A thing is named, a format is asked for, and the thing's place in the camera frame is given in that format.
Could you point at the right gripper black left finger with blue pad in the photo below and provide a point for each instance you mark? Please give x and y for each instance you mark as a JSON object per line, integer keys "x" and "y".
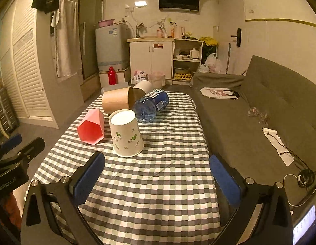
{"x": 39, "y": 224}

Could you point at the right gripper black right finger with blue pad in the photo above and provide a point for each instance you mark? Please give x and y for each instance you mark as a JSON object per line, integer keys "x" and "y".
{"x": 274, "y": 224}

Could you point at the red hexagonal cup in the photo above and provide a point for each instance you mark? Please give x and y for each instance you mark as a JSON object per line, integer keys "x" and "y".
{"x": 91, "y": 128}

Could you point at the white patterned paper cup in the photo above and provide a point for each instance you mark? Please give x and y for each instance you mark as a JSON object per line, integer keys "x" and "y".
{"x": 127, "y": 140}

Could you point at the brown kraft paper cup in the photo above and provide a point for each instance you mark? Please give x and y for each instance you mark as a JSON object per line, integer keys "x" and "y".
{"x": 118, "y": 99}

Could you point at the white paper cup lying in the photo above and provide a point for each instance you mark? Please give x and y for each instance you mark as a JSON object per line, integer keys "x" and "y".
{"x": 142, "y": 88}

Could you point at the white lit device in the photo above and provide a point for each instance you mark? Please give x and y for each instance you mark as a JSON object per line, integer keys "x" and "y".
{"x": 301, "y": 228}

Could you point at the white louvered closet door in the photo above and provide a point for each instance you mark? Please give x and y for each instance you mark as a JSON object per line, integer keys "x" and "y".
{"x": 20, "y": 71}

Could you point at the grey sofa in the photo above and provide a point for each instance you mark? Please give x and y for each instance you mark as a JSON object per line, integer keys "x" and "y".
{"x": 289, "y": 99}

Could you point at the checkered tablecloth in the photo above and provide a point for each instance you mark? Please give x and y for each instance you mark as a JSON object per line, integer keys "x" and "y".
{"x": 164, "y": 195}

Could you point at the crumpled clear wrapper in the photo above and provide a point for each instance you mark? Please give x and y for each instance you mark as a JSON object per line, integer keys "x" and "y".
{"x": 262, "y": 117}

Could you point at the red bottle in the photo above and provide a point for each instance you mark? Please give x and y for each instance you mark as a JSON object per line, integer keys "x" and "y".
{"x": 112, "y": 76}

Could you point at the white printed tote bag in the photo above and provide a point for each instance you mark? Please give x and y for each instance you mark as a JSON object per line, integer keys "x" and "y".
{"x": 219, "y": 93}

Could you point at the blue plastic water bottle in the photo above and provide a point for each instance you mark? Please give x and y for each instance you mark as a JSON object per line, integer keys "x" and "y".
{"x": 148, "y": 107}

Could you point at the white hanging towel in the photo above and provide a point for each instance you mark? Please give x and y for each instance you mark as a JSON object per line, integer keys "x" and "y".
{"x": 67, "y": 39}

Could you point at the small colourful carton box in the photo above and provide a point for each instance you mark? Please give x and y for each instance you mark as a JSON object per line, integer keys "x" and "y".
{"x": 139, "y": 76}

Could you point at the white washing machine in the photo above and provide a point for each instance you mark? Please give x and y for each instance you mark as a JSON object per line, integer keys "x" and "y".
{"x": 112, "y": 48}

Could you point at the black hanging bag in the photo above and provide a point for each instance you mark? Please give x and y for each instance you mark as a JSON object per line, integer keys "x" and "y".
{"x": 45, "y": 6}

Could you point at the white plastic bag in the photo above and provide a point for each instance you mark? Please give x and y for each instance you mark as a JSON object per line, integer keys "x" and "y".
{"x": 211, "y": 65}

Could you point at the pink basin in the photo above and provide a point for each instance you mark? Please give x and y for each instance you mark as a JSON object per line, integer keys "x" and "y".
{"x": 105, "y": 23}

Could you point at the white kitchen cabinet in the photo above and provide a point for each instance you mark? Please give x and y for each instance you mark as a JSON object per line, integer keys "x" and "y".
{"x": 151, "y": 54}

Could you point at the white open shelf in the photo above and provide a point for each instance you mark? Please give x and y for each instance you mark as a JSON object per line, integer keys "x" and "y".
{"x": 187, "y": 58}

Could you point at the yellow cloth pile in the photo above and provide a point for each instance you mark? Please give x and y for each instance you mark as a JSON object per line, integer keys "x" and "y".
{"x": 209, "y": 41}

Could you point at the pink kettle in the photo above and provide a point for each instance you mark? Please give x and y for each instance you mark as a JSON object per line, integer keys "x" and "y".
{"x": 179, "y": 32}

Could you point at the white paper with cable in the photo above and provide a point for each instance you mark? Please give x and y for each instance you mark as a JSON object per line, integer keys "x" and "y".
{"x": 275, "y": 140}

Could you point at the black door handle lock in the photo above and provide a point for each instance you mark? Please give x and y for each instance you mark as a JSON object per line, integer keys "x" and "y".
{"x": 238, "y": 37}

